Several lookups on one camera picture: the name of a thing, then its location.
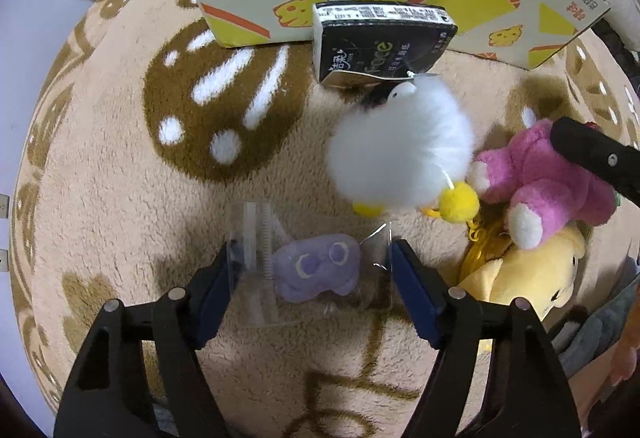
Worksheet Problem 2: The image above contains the yellow plush toy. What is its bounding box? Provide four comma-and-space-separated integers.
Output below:
457, 213, 587, 351

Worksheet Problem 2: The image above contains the purple plush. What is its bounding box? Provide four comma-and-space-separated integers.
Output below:
225, 202, 396, 330

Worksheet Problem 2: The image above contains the beige patterned round rug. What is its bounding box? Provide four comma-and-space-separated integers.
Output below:
11, 0, 640, 438

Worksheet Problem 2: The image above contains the black tissue pack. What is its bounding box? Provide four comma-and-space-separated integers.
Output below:
311, 1, 459, 91

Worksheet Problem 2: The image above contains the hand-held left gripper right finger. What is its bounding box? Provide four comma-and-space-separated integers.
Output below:
391, 239, 583, 438

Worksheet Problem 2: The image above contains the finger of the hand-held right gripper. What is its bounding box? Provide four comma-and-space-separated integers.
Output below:
550, 116, 640, 206

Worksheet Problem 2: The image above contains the white fluffy duck plush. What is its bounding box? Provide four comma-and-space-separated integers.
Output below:
327, 74, 482, 225

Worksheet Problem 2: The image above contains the grey plush toy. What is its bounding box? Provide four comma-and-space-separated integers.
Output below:
547, 278, 640, 379

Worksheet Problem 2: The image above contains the pink bear plush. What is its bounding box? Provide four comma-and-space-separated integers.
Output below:
466, 120, 617, 251

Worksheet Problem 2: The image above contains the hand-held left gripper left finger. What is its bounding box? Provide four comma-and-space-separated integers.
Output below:
53, 240, 241, 438

